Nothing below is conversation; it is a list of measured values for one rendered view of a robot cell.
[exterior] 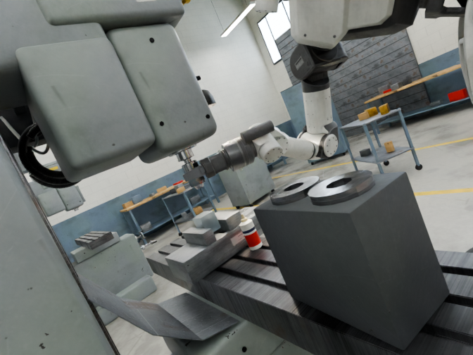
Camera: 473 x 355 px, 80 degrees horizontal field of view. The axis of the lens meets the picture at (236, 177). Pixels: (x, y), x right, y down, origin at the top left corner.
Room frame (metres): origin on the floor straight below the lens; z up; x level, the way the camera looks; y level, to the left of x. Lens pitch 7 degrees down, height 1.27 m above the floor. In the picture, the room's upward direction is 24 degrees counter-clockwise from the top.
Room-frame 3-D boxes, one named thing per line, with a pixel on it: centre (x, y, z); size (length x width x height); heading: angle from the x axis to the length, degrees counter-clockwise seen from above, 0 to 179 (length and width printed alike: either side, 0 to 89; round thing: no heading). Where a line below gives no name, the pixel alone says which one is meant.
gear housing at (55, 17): (0.80, 0.15, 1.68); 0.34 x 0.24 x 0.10; 123
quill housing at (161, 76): (0.82, 0.11, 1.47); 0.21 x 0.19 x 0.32; 33
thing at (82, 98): (0.72, 0.27, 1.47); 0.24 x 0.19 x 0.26; 33
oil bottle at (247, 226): (0.80, 0.03, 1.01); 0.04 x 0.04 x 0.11
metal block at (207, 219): (0.87, 0.15, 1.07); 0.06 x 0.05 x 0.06; 34
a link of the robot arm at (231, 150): (0.83, 0.02, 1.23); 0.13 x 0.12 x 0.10; 8
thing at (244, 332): (0.82, 0.11, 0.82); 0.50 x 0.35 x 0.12; 123
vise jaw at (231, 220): (0.91, 0.10, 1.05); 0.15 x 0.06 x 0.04; 34
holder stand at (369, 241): (0.43, -0.11, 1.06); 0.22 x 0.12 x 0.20; 26
